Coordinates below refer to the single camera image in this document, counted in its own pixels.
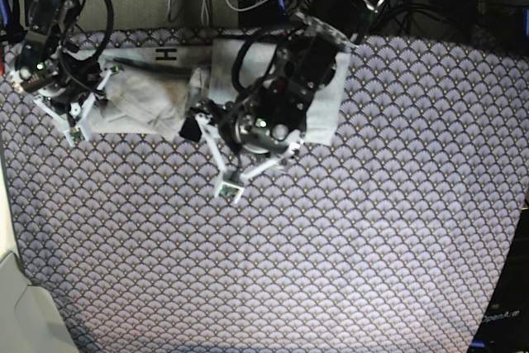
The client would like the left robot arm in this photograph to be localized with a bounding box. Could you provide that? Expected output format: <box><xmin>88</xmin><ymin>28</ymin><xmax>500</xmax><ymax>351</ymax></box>
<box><xmin>182</xmin><ymin>0</ymin><xmax>387</xmax><ymax>202</ymax></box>

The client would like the light grey T-shirt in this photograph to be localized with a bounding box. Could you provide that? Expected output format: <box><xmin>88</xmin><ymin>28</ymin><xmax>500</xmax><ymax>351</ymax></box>
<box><xmin>87</xmin><ymin>39</ymin><xmax>350</xmax><ymax>145</ymax></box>

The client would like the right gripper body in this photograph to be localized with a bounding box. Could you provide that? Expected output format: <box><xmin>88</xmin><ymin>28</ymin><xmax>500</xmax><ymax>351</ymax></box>
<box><xmin>10</xmin><ymin>53</ymin><xmax>106</xmax><ymax>116</ymax></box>

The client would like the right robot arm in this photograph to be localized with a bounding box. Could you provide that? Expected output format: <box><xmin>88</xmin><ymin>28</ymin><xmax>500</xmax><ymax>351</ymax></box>
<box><xmin>7</xmin><ymin>0</ymin><xmax>119</xmax><ymax>146</ymax></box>

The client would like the white plastic bin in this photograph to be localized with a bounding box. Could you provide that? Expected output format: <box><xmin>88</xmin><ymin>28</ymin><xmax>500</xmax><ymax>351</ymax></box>
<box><xmin>1</xmin><ymin>252</ymin><xmax>78</xmax><ymax>352</ymax></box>

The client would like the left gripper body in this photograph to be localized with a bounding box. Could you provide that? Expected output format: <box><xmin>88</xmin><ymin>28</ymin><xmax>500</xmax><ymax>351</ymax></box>
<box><xmin>179</xmin><ymin>96</ymin><xmax>308</xmax><ymax>159</ymax></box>

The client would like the black power adapter box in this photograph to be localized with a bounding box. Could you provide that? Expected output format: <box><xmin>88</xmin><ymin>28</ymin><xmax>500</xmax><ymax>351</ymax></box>
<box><xmin>238</xmin><ymin>0</ymin><xmax>286</xmax><ymax>28</ymax></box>

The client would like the fan-patterned grey tablecloth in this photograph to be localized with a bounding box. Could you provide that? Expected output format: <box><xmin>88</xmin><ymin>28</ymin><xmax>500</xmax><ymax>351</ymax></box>
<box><xmin>1</xmin><ymin>36</ymin><xmax>528</xmax><ymax>352</ymax></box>

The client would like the black OpenArm base panel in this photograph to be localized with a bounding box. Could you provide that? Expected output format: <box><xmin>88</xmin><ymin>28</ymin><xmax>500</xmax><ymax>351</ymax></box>
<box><xmin>468</xmin><ymin>209</ymin><xmax>528</xmax><ymax>352</ymax></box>

